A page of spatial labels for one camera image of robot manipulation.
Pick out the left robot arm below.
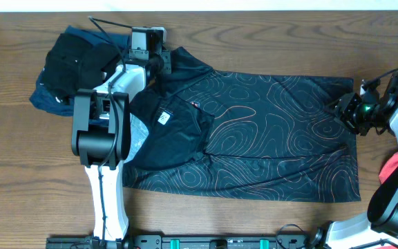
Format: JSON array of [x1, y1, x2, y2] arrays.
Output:
[[71, 27, 171, 248]]

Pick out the folded navy blue garment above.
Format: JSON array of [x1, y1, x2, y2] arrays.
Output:
[[30, 26, 129, 116]]

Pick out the folded black garment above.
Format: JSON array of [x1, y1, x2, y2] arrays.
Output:
[[42, 33, 120, 100]]

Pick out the black cable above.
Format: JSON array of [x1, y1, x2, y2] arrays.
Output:
[[88, 15, 141, 243], [361, 65, 398, 87]]

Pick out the black shirt with orange lines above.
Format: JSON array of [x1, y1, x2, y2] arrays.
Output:
[[123, 48, 361, 203]]

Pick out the left black cable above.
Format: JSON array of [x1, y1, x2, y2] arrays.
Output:
[[88, 15, 141, 243]]

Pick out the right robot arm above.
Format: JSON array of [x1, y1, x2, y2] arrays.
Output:
[[305, 68, 398, 248]]

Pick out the right black cable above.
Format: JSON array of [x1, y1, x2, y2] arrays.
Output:
[[361, 65, 398, 87]]

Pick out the black mounting rail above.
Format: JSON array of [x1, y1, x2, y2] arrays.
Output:
[[46, 234, 310, 249]]

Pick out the red shirt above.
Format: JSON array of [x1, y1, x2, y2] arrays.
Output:
[[375, 71, 398, 249]]

